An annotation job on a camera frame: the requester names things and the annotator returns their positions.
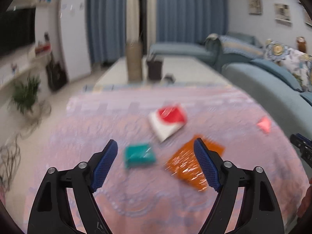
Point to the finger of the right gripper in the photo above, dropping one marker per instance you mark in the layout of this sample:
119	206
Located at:
303	144

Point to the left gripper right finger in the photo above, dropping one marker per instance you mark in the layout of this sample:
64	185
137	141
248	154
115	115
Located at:
259	211

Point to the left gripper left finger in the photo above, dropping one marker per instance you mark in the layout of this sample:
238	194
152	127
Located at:
51	212

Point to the pink snack packet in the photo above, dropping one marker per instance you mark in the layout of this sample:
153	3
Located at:
264	124

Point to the floral long pillow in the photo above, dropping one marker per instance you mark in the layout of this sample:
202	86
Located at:
296	62

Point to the orange foil wrapper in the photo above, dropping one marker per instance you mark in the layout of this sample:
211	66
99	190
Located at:
184	166

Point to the brown monkey plush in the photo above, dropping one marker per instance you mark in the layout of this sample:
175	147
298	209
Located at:
301	44

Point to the teal small packet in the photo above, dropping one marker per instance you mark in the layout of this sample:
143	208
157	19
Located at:
139	155

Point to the pink patterned table cloth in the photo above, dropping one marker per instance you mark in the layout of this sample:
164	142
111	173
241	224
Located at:
148	199

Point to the teal fabric sofa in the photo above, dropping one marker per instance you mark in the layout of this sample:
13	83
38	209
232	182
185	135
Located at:
240	59

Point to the green potted plant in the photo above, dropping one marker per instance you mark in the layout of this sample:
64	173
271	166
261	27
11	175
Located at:
25	95

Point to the red white snack bag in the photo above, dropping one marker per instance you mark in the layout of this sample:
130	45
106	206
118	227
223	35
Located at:
167	120

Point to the black guitar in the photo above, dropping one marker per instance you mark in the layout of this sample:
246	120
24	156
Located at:
57	77

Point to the white coffee table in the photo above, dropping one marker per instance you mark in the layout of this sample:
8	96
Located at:
166	69

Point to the black car key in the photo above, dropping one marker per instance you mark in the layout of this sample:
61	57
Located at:
169	78

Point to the black cup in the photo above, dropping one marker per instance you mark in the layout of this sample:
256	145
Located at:
154	66

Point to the blue curtain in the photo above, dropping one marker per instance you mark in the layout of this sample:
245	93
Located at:
111	24

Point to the brown thermos flask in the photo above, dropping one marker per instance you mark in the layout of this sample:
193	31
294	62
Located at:
134	61

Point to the black television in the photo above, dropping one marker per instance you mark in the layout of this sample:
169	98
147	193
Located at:
17	30

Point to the white refrigerator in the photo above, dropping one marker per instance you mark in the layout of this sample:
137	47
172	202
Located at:
73	36

